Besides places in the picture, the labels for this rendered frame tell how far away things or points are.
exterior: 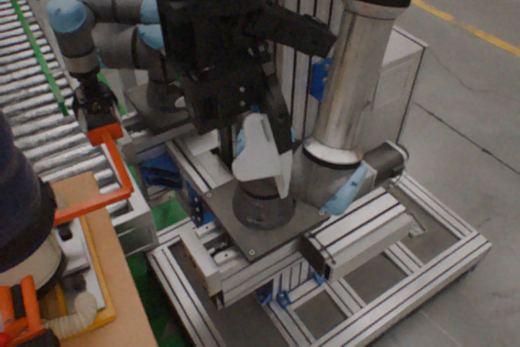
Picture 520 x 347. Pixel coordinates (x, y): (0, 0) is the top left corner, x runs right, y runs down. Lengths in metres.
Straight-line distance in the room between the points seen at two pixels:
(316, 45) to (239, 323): 1.50
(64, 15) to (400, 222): 0.90
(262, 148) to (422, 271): 1.65
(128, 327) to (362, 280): 1.14
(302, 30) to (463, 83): 3.11
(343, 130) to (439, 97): 2.51
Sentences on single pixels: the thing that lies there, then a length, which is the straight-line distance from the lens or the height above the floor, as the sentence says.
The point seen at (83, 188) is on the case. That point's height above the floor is 0.94.
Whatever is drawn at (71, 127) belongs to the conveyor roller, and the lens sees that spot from 2.18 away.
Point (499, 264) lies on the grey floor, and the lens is 2.47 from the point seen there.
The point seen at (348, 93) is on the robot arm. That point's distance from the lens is 0.79.
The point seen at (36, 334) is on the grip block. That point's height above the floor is 1.10.
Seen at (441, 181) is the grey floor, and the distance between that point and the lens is 2.71.
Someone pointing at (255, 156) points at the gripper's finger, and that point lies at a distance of 0.42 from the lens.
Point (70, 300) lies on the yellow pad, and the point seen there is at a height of 0.97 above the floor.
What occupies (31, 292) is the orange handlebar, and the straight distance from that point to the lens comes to 0.99.
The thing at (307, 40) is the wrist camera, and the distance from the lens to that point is 0.43.
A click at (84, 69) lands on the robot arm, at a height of 1.29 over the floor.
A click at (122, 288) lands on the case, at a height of 0.94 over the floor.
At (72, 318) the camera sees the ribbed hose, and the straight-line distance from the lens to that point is 1.00.
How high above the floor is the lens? 1.87
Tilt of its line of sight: 44 degrees down
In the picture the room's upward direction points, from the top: straight up
